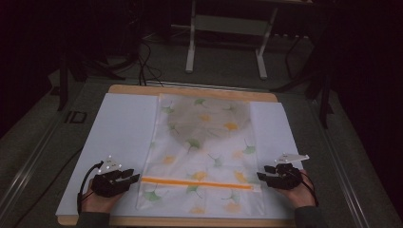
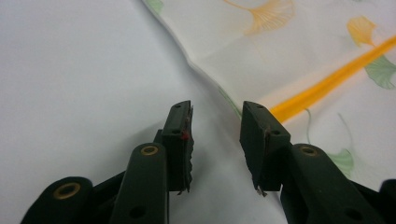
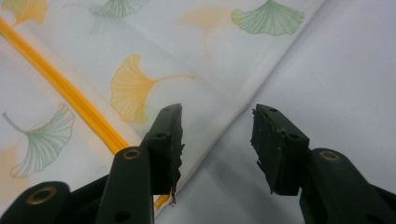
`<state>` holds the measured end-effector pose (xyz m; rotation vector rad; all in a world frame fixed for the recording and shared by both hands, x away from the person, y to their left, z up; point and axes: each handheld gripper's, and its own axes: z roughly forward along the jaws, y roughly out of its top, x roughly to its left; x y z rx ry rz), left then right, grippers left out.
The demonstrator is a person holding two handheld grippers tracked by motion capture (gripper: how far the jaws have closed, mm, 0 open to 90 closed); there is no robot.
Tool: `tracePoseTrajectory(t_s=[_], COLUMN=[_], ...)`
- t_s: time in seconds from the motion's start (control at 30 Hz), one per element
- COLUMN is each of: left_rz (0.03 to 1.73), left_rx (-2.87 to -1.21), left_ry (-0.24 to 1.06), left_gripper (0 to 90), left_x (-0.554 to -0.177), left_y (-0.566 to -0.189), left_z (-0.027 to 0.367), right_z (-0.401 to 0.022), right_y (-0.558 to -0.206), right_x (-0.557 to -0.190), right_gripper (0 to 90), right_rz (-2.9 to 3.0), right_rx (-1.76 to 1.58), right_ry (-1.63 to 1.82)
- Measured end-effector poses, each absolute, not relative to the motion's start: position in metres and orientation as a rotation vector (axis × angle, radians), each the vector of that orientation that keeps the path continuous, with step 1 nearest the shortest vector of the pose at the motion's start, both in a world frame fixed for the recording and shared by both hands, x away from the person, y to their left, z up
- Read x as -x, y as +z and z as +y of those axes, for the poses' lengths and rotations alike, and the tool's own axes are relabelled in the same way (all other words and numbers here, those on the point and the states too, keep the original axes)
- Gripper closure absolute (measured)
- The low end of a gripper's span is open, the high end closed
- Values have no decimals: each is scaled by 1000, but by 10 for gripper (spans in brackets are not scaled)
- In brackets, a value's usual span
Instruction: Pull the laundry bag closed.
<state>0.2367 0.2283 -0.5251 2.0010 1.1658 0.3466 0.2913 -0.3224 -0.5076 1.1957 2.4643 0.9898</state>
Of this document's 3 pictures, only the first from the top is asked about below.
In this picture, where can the person's right hand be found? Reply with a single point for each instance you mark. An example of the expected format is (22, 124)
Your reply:
(299, 196)

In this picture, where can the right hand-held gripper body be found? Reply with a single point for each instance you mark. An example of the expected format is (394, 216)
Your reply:
(285, 177)

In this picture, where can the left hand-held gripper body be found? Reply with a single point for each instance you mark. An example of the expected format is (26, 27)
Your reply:
(106, 185)

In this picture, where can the black floor bracket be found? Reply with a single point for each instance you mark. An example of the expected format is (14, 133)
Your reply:
(76, 117)

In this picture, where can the person's left hand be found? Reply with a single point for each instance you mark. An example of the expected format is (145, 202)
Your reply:
(98, 202)

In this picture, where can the white leaf-print mesh laundry bag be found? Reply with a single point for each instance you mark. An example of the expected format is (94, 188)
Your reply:
(206, 190)

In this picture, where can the white table mat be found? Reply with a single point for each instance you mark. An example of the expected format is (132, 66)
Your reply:
(126, 126)

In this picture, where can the black metal stand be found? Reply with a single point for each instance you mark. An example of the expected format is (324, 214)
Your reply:
(324, 104)
(63, 88)

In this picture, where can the white metal table frame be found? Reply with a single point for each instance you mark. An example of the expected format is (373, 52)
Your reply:
(190, 47)

